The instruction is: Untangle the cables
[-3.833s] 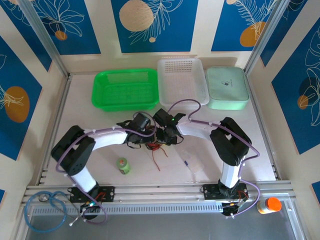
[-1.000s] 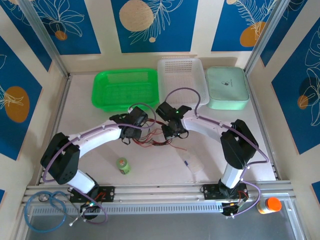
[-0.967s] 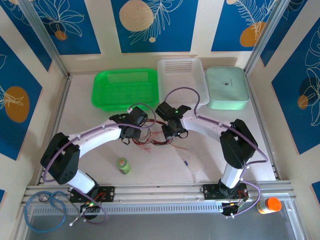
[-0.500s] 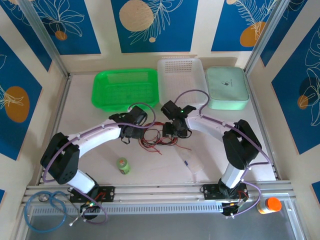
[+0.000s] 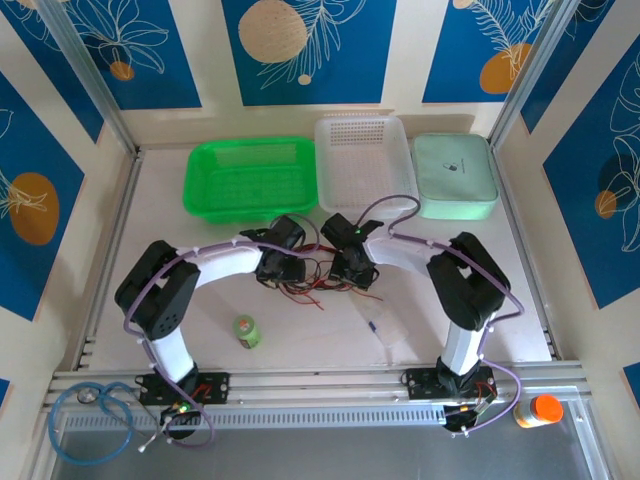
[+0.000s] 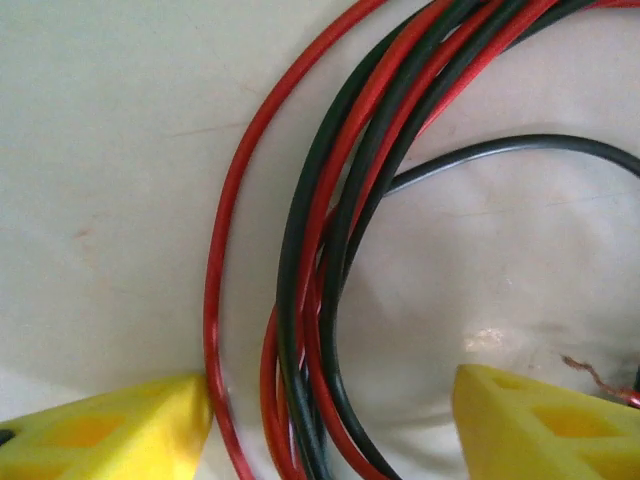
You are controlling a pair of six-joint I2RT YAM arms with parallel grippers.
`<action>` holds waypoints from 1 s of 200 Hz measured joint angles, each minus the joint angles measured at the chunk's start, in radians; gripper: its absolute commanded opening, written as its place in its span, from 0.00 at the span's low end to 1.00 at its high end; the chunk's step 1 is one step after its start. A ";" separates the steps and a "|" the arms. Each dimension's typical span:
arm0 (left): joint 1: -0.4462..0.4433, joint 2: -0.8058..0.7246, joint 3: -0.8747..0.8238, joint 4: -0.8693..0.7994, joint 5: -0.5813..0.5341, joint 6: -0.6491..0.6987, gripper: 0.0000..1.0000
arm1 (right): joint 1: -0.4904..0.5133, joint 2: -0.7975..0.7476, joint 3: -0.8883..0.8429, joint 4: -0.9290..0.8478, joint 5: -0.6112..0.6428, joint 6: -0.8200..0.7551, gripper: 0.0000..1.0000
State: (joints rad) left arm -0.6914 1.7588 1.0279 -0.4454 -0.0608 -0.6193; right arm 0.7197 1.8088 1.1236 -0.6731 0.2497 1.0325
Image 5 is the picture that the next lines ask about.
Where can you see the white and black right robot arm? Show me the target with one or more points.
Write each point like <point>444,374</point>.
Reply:
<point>462,350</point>

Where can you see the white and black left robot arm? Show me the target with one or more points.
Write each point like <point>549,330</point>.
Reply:
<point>172,355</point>

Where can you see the clear syringe packet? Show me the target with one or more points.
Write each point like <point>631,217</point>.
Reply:
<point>387,325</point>

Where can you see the small green bottle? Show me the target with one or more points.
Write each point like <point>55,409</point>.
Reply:
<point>246,332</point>

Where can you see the green plastic basket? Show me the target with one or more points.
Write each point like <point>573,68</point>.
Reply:
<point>250,182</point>

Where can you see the white plastic basket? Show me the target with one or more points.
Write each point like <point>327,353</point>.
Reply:
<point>365,165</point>

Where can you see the mint green zip case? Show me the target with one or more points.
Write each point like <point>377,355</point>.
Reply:
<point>452,175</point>

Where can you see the orange capped bottle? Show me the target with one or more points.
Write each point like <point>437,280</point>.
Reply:
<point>545,410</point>

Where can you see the blue stethoscope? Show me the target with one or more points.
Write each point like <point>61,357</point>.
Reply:
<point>52,425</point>

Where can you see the aluminum front rail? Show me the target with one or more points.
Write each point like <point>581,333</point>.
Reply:
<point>325,382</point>

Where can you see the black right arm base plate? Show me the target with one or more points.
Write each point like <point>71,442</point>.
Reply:
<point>420,384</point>

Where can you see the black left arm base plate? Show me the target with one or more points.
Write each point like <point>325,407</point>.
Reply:
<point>215,387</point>

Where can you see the aluminum side rail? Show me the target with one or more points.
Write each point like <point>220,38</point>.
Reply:
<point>126,200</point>
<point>512,210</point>

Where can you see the blue floral wall poster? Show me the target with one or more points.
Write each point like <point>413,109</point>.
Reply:
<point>350,60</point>
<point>580,225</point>
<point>450,50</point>
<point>165,75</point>
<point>30,150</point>

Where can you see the aluminum frame post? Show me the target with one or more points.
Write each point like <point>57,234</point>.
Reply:
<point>530,65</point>
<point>85,65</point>

